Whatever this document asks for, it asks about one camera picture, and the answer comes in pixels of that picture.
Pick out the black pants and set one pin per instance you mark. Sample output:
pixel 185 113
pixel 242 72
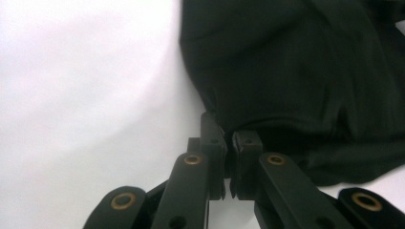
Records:
pixel 286 63

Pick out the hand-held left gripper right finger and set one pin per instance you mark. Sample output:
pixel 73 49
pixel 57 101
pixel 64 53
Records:
pixel 246 165

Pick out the white table cover sheet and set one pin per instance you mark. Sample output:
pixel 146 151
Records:
pixel 79 95

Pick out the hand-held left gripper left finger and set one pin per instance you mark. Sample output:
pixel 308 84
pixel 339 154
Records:
pixel 216 152

